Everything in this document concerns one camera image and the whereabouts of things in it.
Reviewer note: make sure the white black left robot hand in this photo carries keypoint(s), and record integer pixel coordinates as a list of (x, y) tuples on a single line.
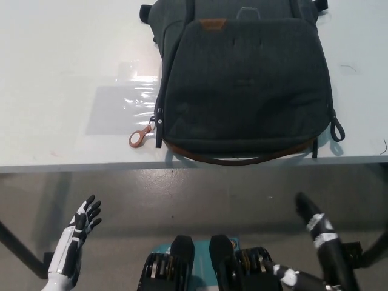
[(68, 242)]

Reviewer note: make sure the thin black thread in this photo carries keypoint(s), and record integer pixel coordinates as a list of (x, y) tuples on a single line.
[(385, 150), (348, 68)]

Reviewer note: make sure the clear plastic sheet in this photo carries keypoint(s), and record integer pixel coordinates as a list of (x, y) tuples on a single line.
[(121, 103)]

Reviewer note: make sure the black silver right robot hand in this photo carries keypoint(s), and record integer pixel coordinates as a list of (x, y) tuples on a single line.
[(329, 248)]

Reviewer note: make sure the dark grey fabric backpack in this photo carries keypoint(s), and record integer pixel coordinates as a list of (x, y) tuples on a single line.
[(242, 91)]

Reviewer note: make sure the black teal robot body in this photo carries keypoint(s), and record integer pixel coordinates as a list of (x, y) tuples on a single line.
[(218, 266)]

